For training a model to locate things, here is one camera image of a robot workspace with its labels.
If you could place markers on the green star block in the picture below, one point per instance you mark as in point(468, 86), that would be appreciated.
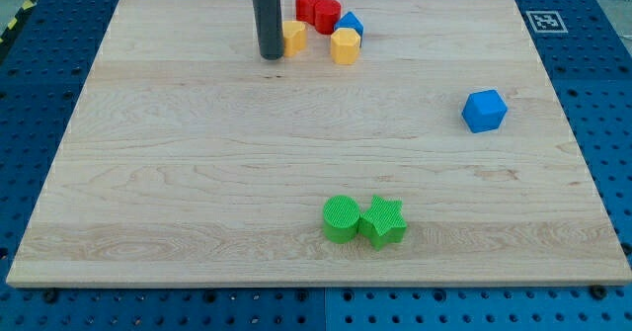
point(382, 223)

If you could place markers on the blue pentagon block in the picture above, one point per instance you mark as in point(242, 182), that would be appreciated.
point(350, 21)

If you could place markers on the yellow heart block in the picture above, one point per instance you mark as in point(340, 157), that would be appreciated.
point(294, 37)

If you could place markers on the red star block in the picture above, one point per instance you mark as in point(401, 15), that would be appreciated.
point(305, 11)

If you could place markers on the green cylinder block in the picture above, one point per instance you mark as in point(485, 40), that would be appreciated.
point(340, 219)

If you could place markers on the yellow hexagon block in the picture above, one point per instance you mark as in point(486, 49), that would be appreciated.
point(345, 46)

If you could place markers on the white fiducial marker tag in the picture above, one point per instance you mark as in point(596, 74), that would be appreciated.
point(546, 22)

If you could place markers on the light wooden board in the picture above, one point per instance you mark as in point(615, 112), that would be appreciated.
point(191, 162)

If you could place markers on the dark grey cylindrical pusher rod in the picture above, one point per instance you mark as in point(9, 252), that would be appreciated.
point(269, 28)

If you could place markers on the blue cube block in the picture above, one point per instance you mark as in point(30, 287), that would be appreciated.
point(484, 111)

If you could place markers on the red cylinder block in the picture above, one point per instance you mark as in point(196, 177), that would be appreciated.
point(326, 14)

